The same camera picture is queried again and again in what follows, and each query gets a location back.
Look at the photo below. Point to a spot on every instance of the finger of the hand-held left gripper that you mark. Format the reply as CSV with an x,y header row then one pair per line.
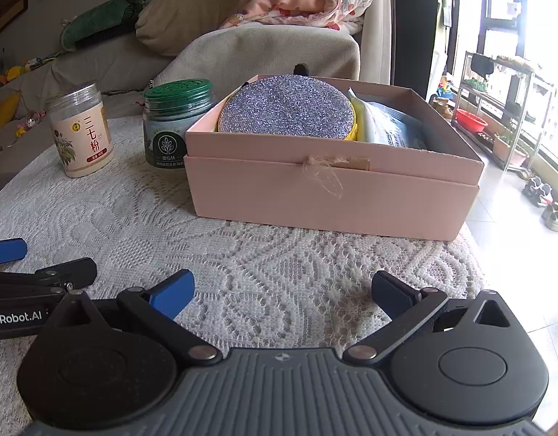
x,y
6,252
74,272

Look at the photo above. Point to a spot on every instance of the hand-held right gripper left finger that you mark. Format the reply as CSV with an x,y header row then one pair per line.
x,y
170,297

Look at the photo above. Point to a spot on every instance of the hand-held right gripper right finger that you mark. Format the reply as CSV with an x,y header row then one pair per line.
x,y
394,294

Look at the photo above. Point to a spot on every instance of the pink cardboard box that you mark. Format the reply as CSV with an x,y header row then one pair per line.
x,y
306,200

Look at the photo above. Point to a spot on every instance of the wet wipes packet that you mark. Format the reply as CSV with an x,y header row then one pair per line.
x,y
392,127

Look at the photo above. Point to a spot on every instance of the silver glitter round purse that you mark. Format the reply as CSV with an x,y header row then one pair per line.
x,y
283,104

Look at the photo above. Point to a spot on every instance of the white lace tablecloth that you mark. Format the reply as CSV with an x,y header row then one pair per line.
x,y
215,254

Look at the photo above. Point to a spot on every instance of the yellow pink small toy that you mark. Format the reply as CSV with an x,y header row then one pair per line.
x,y
20,130

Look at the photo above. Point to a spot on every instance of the clear ball toy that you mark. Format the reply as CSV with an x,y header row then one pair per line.
x,y
32,120

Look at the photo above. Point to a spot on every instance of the white labelled jar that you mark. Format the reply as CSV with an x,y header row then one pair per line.
x,y
81,136

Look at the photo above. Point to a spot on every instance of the yellow pillow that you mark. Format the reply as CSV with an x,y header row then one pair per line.
x,y
1,111

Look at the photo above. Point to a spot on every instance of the grey white shoe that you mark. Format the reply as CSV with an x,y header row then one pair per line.
x,y
537,190

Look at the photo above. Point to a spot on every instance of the yellow plush toy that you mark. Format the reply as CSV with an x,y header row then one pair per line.
x,y
13,74

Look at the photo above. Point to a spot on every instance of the beige shoe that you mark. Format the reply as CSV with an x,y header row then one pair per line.
x,y
555,218

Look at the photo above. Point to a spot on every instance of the green lid jar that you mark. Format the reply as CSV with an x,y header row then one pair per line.
x,y
170,118

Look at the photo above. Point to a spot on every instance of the brown flower pot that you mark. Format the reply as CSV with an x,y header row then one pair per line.
x,y
510,150

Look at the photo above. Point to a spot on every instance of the red plastic basin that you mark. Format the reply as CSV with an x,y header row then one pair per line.
x,y
470,119

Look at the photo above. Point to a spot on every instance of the colourful toy pile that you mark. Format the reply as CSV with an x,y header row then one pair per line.
x,y
442,100

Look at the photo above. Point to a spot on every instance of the beige covered sofa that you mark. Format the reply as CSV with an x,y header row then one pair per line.
x,y
102,70

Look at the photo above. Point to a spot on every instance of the metal shelf rack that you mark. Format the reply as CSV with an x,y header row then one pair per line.
x,y
505,100

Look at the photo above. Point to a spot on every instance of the dark fuzzy item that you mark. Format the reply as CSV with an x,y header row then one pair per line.
x,y
301,69

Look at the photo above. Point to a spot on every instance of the green plush toy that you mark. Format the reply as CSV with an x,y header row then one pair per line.
x,y
102,16

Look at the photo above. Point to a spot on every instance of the beige curtain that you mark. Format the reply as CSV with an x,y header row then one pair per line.
x,y
378,18

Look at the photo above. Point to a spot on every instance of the beige pillow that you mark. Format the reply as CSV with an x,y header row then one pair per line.
x,y
192,13

